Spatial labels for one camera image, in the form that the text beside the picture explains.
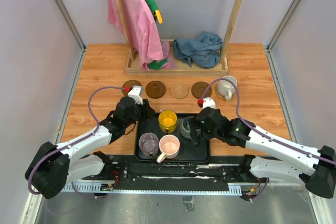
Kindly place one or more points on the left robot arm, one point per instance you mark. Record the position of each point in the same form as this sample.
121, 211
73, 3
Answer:
55, 166

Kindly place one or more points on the pink shirt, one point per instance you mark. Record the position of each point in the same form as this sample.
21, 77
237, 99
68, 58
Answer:
145, 35

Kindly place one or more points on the grey mug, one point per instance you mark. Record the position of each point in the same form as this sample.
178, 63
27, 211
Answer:
185, 128

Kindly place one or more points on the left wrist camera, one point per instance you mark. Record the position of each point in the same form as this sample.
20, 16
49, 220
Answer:
136, 94

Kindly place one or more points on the white cup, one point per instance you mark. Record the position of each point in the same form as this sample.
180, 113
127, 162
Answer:
225, 87

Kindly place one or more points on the pink mug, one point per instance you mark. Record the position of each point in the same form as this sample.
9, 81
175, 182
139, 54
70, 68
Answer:
169, 146

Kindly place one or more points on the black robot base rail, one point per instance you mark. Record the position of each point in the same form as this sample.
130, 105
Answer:
220, 175

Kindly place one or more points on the wooden clothes rack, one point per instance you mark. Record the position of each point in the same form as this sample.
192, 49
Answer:
132, 66

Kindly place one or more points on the right woven rattan coaster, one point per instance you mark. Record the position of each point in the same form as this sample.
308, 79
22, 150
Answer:
218, 94

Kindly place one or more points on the blue crumpled cloth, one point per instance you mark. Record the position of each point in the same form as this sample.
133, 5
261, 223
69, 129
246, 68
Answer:
204, 50

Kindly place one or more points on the woven rattan coaster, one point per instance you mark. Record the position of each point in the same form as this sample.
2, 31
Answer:
179, 90
218, 94

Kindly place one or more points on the yellow cup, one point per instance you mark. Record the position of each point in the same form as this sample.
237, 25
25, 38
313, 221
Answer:
167, 121

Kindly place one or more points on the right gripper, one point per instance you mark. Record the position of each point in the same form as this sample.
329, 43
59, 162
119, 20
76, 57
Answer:
193, 122

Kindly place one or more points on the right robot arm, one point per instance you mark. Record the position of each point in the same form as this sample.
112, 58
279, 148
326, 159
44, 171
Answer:
309, 166

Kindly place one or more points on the green cloth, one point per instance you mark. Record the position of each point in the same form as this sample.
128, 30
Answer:
156, 65

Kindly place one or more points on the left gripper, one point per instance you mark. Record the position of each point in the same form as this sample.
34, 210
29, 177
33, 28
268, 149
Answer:
146, 109

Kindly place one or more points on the brown wooden saucer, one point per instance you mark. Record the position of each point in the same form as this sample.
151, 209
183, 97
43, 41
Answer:
155, 89
128, 85
198, 89

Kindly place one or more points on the left woven rattan coaster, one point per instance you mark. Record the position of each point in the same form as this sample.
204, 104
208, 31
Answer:
179, 90

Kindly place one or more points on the black plastic tray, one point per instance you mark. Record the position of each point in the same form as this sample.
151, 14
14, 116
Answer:
188, 153

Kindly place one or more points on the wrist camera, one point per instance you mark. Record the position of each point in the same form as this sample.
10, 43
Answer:
136, 94
208, 102

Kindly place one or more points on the purple cup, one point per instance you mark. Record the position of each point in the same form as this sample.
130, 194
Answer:
149, 144

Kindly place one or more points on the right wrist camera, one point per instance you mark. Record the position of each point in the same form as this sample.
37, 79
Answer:
208, 102

